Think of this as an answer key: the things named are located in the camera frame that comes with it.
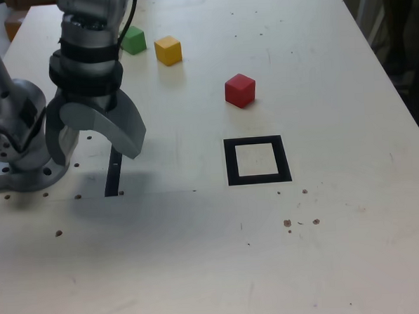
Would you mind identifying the black cable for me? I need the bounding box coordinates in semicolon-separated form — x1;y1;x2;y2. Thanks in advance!
115;0;142;50

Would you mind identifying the green cube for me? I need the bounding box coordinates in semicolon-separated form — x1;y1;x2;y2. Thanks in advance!
119;25;148;56

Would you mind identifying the yellow cube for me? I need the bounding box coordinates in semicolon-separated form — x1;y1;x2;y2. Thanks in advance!
153;34;184;67

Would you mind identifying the red cube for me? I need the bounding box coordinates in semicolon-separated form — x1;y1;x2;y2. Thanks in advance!
223;72;258;110

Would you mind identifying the black tape strip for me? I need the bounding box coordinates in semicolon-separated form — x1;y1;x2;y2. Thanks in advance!
102;145;125;197

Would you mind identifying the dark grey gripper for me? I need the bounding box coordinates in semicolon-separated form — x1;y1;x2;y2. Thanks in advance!
43;83;149;169

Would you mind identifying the black tape square outline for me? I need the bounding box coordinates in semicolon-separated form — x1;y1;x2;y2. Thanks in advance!
222;134;293;187

